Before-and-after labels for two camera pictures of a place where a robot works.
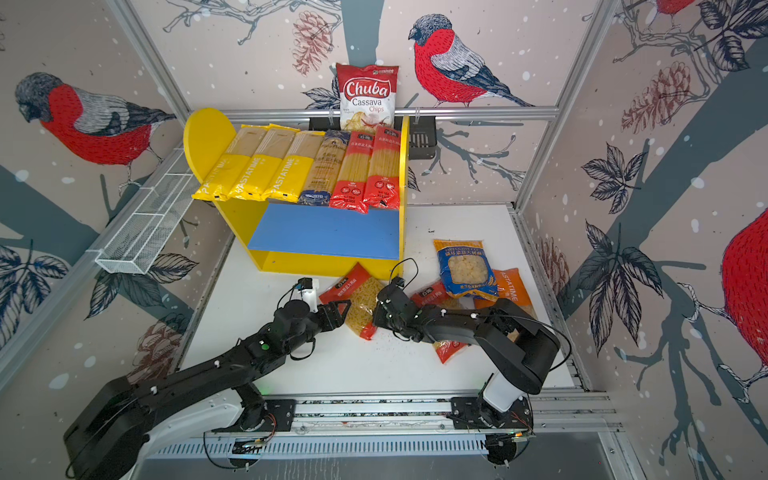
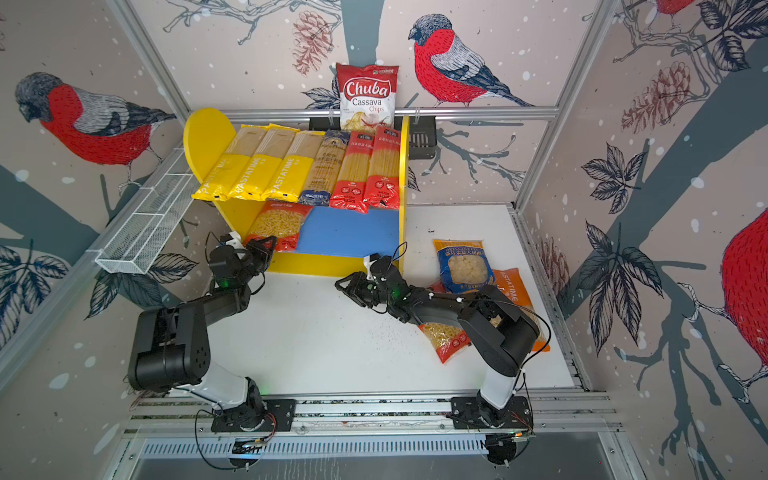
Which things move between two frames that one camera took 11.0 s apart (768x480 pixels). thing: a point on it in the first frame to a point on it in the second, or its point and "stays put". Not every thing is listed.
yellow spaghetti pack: (222, 181) stays put
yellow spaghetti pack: (291, 177) stays put
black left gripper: (338, 318) to (255, 248)
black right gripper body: (381, 319) to (375, 297)
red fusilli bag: (363, 291) to (282, 220)
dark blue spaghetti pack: (324, 169) stays put
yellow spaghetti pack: (262, 163) stays put
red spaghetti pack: (383, 186) stays put
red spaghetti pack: (349, 192) stays put
